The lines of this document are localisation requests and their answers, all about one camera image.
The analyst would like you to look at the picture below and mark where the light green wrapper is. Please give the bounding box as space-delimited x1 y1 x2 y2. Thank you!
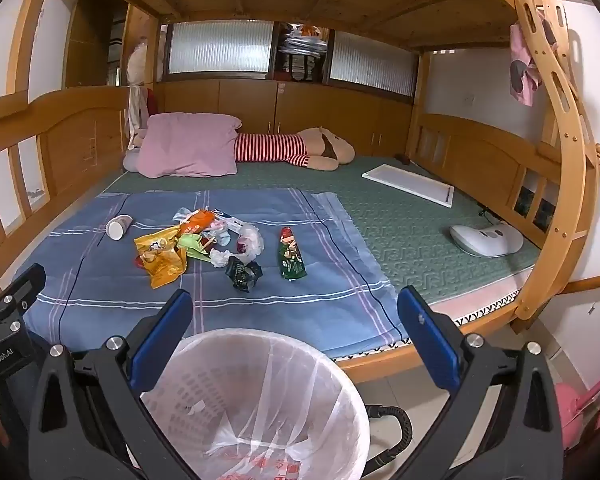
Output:
176 232 206 261

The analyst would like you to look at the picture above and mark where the white plastic trash bin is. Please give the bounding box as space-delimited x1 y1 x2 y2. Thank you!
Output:
140 328 372 480

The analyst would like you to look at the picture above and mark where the wooden bunk bed frame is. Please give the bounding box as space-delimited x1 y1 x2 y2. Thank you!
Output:
0 0 600 371

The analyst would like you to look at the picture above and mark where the clear plastic bag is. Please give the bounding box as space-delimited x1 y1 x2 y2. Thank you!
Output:
232 222 265 263

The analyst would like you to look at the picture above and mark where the black wrapper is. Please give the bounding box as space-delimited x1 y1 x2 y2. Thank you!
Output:
225 256 264 294

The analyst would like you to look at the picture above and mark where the pink hanging cloth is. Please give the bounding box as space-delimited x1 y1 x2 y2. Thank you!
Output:
510 15 553 107

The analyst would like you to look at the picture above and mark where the yellow snack bag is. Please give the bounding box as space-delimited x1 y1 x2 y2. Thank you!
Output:
133 226 187 290

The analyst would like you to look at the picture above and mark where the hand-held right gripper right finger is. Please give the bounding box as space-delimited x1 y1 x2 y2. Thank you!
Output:
396 285 566 480

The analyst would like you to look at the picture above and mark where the frosted glass window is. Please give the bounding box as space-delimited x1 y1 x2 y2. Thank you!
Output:
328 30 420 97
167 21 275 77

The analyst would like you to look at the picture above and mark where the wooden shelf unit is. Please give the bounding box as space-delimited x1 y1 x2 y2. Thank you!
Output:
57 0 161 88

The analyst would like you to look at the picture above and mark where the white paper cup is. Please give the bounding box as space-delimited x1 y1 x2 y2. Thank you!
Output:
105 214 134 241

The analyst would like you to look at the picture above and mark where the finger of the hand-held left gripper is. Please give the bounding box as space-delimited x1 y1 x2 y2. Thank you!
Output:
0 264 47 341

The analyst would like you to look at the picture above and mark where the white handheld mite vacuum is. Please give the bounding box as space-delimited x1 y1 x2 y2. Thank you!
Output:
449 224 524 259

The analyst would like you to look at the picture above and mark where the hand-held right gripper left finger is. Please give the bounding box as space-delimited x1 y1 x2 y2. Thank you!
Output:
27 289 196 480

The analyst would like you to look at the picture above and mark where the white hanging garment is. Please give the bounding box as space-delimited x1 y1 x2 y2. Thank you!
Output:
126 40 152 131

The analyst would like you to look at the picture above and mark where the plush dog with striped shirt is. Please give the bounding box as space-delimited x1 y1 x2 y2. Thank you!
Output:
232 127 357 171

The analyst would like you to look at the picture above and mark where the pink stool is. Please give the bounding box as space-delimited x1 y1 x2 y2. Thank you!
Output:
555 370 600 461

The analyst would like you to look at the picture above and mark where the white board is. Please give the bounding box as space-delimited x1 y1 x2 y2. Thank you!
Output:
362 164 455 207

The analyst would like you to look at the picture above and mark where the pink pillow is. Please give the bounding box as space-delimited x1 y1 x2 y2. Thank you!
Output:
136 113 243 178

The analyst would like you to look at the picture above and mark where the blue checked sheet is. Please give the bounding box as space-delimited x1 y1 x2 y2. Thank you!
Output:
27 187 411 361

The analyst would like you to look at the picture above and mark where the pile of stored bags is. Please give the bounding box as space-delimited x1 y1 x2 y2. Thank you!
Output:
275 22 331 83

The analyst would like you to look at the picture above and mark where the black cable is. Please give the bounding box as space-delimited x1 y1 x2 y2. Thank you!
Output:
365 405 413 471

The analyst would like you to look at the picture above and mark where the orange wrapper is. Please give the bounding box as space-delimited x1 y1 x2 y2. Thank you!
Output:
179 210 216 238

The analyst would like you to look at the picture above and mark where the green mattress mat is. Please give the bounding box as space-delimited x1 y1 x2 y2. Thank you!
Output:
100 155 541 306

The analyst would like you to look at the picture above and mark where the dark green snack bag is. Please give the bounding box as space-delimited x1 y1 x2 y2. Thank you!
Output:
279 226 308 281

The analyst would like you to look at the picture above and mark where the wooden wall cabinet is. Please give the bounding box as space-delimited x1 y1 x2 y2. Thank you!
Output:
157 77 413 158

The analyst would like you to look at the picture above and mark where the white blue striped wrapper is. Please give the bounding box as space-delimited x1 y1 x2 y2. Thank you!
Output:
215 210 248 233

